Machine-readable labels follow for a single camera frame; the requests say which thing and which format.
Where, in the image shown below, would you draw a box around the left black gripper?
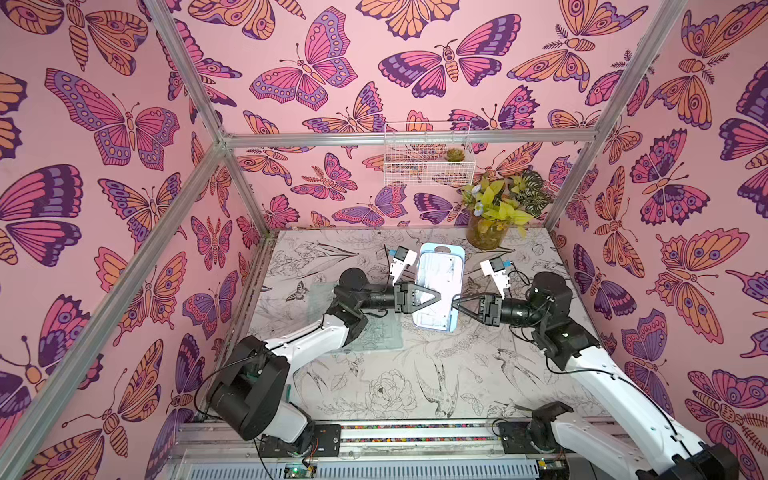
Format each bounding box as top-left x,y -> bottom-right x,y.
353,284 -> 437,321

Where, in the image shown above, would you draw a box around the blue plastic geometry case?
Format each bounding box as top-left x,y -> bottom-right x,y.
412,243 -> 465,333

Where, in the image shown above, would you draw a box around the green transparent ruler set pouch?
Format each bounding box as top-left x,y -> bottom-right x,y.
307,283 -> 404,352

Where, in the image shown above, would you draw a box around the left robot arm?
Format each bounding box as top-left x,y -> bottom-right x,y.
205,268 -> 441,456

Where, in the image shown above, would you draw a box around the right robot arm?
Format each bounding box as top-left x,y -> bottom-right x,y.
452,272 -> 739,479

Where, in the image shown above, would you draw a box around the potted green leafy plant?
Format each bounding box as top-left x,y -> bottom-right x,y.
461,170 -> 552,251

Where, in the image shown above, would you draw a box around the small succulent in basket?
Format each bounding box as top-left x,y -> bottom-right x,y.
444,148 -> 465,163

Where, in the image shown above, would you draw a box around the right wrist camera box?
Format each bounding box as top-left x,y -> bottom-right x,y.
480,256 -> 512,299

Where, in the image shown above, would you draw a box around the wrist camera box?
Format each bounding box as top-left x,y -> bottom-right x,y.
480,256 -> 512,299
388,246 -> 418,285

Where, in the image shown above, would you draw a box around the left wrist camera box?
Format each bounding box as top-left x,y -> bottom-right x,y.
388,246 -> 418,285

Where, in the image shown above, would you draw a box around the white wire wall basket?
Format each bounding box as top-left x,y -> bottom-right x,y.
380,130 -> 476,188

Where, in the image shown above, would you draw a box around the aluminium frame struts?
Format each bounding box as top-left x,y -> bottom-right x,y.
1,1 -> 686,479

